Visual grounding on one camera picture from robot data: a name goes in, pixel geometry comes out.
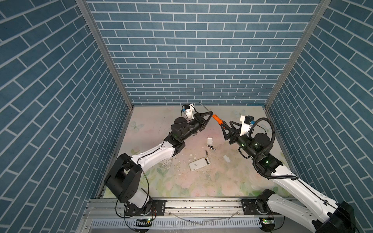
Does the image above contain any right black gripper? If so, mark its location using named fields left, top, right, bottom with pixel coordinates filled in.
left=222, top=120, right=258, bottom=161

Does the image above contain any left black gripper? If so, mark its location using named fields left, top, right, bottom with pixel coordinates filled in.
left=178, top=111, right=212, bottom=142

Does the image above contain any orange black screwdriver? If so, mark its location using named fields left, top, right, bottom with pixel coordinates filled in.
left=200, top=102, right=225, bottom=126

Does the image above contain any grey white remote control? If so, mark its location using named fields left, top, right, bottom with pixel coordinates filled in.
left=189, top=157, right=210, bottom=171

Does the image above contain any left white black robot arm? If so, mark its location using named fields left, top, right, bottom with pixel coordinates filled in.
left=105, top=111, right=213, bottom=212

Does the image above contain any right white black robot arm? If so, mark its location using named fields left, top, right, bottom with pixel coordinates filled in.
left=216, top=117, right=359, bottom=233

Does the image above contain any right controller board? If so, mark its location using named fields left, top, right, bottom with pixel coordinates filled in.
left=259, top=217, right=275, bottom=233

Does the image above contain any controller board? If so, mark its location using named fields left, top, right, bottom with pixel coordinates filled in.
left=259, top=217, right=275, bottom=233
left=133, top=218, right=153, bottom=233

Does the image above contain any white vented strip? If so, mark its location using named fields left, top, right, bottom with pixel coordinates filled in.
left=91, top=217, right=261, bottom=230

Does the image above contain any left controller board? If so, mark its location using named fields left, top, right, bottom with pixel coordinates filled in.
left=133, top=218, right=153, bottom=233

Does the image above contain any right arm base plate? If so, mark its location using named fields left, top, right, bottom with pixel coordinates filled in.
left=240, top=198, right=279, bottom=215

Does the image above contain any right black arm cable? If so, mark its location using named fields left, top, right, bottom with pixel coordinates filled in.
left=237, top=117, right=360, bottom=233

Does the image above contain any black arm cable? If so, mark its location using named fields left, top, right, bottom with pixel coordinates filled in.
left=115, top=103, right=190, bottom=219
left=237, top=117, right=360, bottom=233

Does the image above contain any grey loose wire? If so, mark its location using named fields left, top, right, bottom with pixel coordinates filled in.
left=168, top=210, right=240, bottom=225

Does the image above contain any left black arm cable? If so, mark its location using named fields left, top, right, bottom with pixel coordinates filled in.
left=115, top=103, right=190, bottom=219

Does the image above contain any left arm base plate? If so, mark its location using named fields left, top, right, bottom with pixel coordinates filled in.
left=125, top=200, right=167, bottom=216

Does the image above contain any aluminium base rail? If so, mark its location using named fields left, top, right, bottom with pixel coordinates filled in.
left=81, top=197, right=328, bottom=225

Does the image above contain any left aluminium corner post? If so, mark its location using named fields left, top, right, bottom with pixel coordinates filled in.
left=76, top=0, right=134, bottom=111

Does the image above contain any aluminium corner post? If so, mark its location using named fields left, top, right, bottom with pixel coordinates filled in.
left=76, top=0, right=134, bottom=111
left=264, top=0, right=331, bottom=112

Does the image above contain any right aluminium corner post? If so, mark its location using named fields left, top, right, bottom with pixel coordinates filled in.
left=264, top=0, right=331, bottom=112

